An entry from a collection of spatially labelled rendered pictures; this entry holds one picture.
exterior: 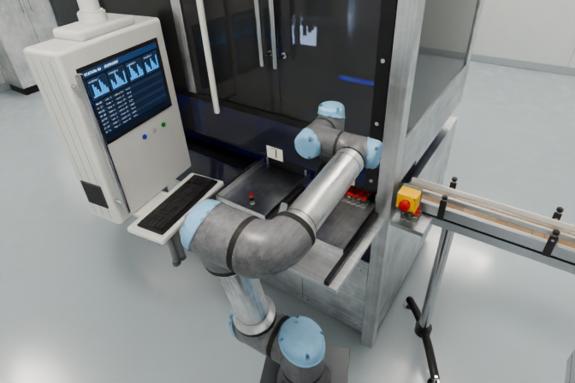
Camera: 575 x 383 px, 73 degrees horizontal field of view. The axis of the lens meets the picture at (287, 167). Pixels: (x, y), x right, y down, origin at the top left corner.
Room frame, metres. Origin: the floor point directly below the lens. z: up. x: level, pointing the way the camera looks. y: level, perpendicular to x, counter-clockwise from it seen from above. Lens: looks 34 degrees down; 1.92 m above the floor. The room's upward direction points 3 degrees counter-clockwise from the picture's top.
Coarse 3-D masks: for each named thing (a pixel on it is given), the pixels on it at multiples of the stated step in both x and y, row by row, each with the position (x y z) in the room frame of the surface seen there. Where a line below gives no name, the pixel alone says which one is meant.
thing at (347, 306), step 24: (456, 120) 1.93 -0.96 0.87; (432, 144) 1.67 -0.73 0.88; (432, 168) 1.63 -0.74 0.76; (408, 240) 1.44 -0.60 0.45; (360, 264) 1.19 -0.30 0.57; (408, 264) 1.52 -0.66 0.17; (288, 288) 1.43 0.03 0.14; (312, 288) 1.33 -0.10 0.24; (360, 288) 1.18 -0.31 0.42; (384, 288) 1.19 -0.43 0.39; (336, 312) 1.25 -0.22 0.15; (360, 312) 1.18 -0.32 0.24; (384, 312) 1.25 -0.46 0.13
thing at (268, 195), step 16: (240, 176) 1.44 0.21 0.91; (256, 176) 1.47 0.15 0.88; (272, 176) 1.46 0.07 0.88; (288, 176) 1.46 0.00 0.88; (224, 192) 1.35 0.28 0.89; (240, 192) 1.35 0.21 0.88; (256, 192) 1.35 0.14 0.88; (272, 192) 1.34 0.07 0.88; (288, 192) 1.29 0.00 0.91; (240, 208) 1.23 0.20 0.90; (256, 208) 1.25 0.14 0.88; (272, 208) 1.20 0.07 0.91
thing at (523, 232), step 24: (432, 192) 1.18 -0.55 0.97; (456, 192) 1.18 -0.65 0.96; (432, 216) 1.14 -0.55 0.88; (456, 216) 1.09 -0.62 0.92; (480, 216) 1.07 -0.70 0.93; (504, 216) 1.03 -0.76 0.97; (528, 216) 1.04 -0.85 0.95; (552, 216) 1.03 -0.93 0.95; (480, 240) 1.03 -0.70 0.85; (504, 240) 0.99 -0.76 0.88; (528, 240) 0.95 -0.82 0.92; (552, 240) 0.91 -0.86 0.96; (552, 264) 0.90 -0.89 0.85
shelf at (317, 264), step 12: (372, 228) 1.09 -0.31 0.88; (372, 240) 1.05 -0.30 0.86; (312, 252) 0.99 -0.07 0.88; (324, 252) 0.98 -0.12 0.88; (360, 252) 0.97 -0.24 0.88; (300, 264) 0.93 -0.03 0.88; (312, 264) 0.93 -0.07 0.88; (324, 264) 0.93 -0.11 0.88; (348, 264) 0.92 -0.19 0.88; (300, 276) 0.89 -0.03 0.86; (312, 276) 0.88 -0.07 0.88; (324, 276) 0.87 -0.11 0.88; (336, 276) 0.87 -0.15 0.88; (324, 288) 0.84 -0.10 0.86; (336, 288) 0.82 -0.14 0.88
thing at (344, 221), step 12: (336, 204) 1.24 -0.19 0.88; (348, 204) 1.24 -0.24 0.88; (372, 204) 1.23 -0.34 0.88; (336, 216) 1.17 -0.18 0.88; (348, 216) 1.16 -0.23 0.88; (360, 216) 1.16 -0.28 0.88; (324, 228) 1.10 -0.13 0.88; (336, 228) 1.10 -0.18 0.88; (348, 228) 1.10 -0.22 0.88; (360, 228) 1.08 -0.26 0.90; (324, 240) 1.04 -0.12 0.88; (336, 240) 1.04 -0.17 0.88; (348, 240) 1.00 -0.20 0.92; (336, 252) 0.97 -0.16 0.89
